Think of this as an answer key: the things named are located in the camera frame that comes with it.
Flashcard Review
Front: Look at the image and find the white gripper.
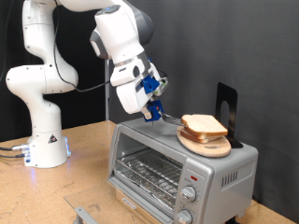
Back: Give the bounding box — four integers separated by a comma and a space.
115, 63, 161, 121

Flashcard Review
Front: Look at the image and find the metal spatula with blue block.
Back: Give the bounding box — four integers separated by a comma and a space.
143, 99, 185, 127

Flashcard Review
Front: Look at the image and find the silver toaster oven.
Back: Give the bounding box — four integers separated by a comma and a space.
107, 116, 260, 224

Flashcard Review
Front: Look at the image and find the silver oven knob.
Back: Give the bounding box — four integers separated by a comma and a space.
180, 185, 198, 203
176, 209, 193, 224

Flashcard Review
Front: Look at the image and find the grey metal pole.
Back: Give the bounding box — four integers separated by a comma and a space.
105, 59, 110, 120

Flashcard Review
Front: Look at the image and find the oval wooden cutting board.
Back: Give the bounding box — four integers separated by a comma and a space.
176, 125, 233, 159

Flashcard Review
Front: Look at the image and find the black metal bookend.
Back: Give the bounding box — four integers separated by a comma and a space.
214, 81, 245, 149

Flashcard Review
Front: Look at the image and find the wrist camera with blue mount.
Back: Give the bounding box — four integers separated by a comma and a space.
140, 69, 169, 97

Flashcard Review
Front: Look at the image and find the wire oven rack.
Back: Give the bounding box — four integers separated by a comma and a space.
115, 147, 184, 209

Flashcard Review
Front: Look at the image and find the wire rack with foil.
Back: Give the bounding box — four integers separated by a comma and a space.
115, 161, 176, 209

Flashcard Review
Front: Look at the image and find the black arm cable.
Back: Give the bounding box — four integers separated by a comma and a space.
51, 0, 112, 93

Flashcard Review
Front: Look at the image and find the black base cable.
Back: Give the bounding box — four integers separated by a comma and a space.
0, 144, 30, 152
0, 152, 27, 159

